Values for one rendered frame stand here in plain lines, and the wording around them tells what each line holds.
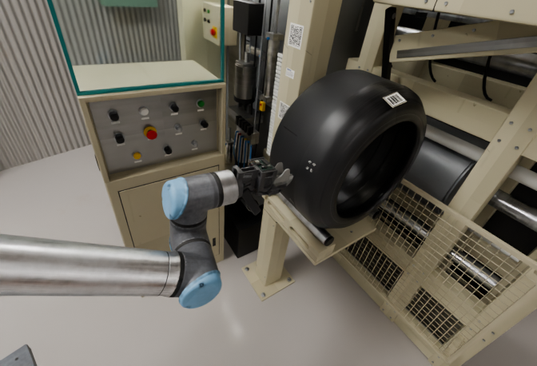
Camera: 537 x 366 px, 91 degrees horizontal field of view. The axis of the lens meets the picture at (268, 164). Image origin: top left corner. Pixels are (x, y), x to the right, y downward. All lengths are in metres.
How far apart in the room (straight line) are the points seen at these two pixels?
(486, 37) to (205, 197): 0.96
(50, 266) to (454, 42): 1.20
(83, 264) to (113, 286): 0.06
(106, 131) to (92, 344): 1.17
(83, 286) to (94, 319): 1.43
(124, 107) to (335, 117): 0.81
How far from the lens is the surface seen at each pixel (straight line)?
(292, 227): 1.14
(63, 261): 0.54
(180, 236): 0.68
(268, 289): 1.91
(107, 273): 0.55
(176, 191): 0.62
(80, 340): 1.96
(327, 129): 0.76
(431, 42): 1.18
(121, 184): 1.32
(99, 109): 1.19
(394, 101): 0.82
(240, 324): 1.82
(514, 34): 1.10
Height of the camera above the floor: 1.66
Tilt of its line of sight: 35 degrees down
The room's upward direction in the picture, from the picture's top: 7 degrees clockwise
